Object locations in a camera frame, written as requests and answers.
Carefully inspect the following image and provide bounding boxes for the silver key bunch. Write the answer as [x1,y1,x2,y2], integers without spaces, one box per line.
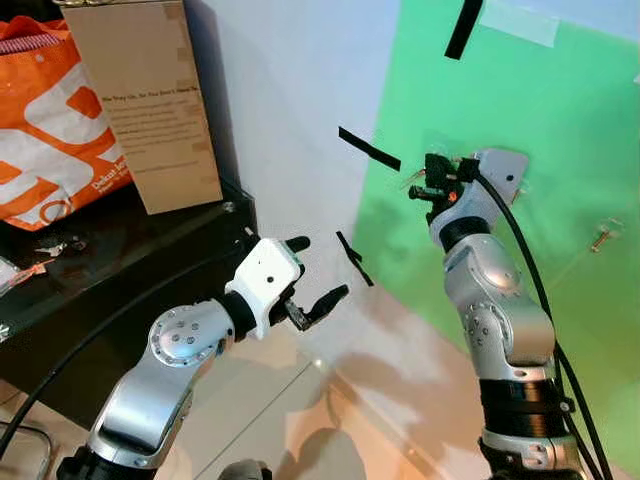
[35,236,86,255]

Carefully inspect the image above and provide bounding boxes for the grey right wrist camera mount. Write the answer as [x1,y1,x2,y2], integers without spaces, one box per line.
[432,148,531,241]

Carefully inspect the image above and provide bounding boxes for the black cabinet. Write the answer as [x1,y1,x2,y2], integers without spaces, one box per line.
[0,178,259,431]

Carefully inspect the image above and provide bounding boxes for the orange white shopping bag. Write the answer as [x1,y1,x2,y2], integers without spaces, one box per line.
[0,15,136,233]

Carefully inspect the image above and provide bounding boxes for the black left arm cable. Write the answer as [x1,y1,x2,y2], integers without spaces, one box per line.
[0,235,251,461]

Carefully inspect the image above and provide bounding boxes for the grey robot foot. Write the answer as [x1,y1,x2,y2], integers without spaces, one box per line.
[218,458,273,480]

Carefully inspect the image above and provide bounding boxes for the long black tape strip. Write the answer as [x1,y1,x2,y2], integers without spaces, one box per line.
[444,0,485,61]

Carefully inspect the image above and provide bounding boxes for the metal tube frame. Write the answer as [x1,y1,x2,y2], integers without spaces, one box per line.
[0,420,56,480]

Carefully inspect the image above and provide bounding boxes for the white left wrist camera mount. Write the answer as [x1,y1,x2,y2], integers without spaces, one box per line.
[232,237,306,339]

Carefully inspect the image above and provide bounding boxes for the printed brown cardboard box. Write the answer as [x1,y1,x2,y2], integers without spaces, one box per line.
[55,0,224,216]

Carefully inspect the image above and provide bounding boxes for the clear tape strip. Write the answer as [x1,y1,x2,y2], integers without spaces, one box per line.
[478,0,561,49]

